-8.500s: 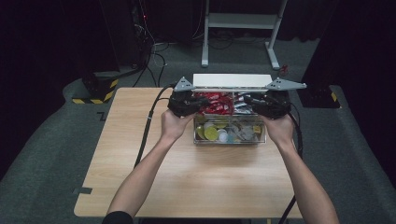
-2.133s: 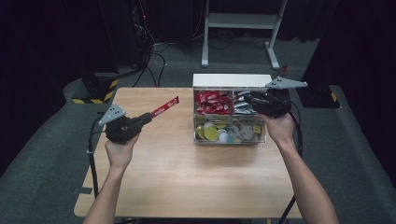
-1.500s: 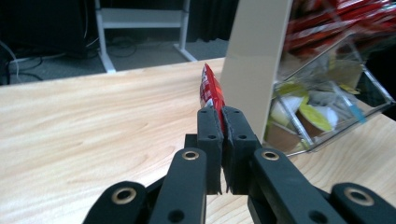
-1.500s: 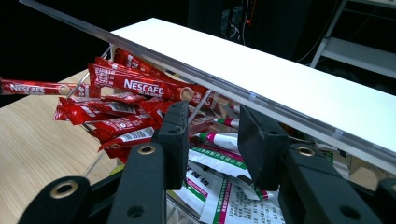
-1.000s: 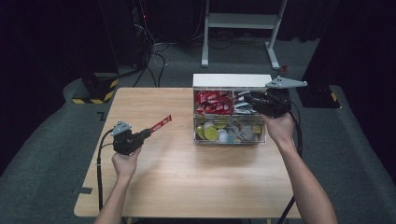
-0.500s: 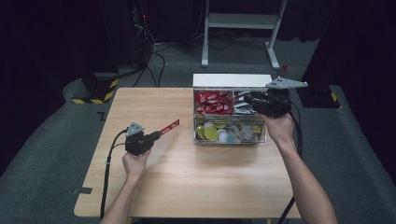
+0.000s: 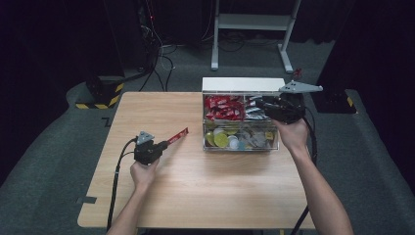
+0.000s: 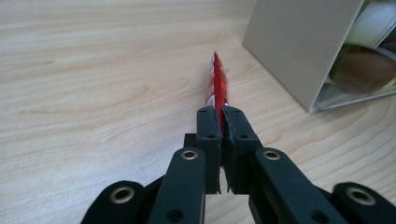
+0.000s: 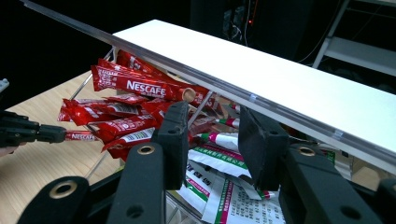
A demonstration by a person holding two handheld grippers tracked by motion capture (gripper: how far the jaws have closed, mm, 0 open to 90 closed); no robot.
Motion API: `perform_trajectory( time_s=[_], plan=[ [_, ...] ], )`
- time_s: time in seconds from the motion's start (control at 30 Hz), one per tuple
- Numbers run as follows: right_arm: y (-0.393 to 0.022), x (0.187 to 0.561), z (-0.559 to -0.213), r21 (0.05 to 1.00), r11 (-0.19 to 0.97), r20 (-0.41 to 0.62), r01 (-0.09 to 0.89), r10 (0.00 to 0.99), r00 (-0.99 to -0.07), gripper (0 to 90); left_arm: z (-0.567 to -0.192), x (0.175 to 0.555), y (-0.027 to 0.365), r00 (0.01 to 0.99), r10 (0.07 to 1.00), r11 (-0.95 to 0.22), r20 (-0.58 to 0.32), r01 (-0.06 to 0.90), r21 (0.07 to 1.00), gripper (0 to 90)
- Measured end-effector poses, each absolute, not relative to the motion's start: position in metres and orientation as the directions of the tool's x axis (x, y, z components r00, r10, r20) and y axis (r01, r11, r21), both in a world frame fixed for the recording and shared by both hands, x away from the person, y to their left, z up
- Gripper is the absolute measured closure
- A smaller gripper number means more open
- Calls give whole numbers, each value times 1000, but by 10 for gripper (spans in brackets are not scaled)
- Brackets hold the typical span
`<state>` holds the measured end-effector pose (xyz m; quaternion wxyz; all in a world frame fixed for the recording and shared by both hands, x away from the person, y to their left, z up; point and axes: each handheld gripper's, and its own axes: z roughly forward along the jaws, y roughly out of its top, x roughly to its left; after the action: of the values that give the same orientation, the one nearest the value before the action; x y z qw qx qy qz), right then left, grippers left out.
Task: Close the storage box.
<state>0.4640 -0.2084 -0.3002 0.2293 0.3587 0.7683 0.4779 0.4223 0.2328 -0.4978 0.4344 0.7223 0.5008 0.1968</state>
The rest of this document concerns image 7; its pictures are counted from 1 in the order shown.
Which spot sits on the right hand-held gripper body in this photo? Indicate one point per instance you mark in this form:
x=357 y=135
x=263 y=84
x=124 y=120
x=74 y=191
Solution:
x=288 y=109

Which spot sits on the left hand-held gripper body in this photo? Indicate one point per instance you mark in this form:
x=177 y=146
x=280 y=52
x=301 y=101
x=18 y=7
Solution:
x=147 y=152

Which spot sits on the pile of white packets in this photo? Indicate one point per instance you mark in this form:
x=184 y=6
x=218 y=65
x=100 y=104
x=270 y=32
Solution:
x=253 y=111

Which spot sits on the red stick sachet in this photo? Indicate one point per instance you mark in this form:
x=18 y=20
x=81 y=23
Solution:
x=178 y=135

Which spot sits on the white-topped clear drawer organizer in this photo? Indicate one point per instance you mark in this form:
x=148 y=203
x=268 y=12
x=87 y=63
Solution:
x=243 y=84

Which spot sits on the clear drawer with packets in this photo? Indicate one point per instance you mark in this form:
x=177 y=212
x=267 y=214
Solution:
x=228 y=122

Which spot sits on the person's left hand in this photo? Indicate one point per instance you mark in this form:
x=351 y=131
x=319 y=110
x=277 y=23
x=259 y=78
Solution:
x=143 y=174

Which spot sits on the person's right hand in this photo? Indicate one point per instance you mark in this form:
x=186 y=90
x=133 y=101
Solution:
x=293 y=135

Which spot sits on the heap of pale small packets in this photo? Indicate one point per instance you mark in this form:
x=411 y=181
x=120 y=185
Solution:
x=256 y=138

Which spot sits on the small red floor object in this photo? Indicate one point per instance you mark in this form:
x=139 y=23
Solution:
x=297 y=71

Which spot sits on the pile of red packets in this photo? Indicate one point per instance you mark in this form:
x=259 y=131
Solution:
x=225 y=107

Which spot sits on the yellow-green round pod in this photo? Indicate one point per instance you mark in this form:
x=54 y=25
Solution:
x=232 y=131
x=210 y=139
x=221 y=140

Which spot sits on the dark stand base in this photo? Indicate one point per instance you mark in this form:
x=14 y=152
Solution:
x=331 y=101

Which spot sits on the clear drawer with round pods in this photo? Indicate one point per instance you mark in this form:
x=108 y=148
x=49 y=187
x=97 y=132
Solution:
x=241 y=147

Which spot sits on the white round pod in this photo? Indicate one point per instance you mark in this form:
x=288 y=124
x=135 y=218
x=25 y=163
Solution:
x=233 y=142
x=218 y=131

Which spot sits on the black yellow striped stand base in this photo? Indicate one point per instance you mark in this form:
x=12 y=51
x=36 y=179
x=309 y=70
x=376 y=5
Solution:
x=104 y=94

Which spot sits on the white metal stand frame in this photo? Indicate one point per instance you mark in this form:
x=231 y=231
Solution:
x=253 y=21

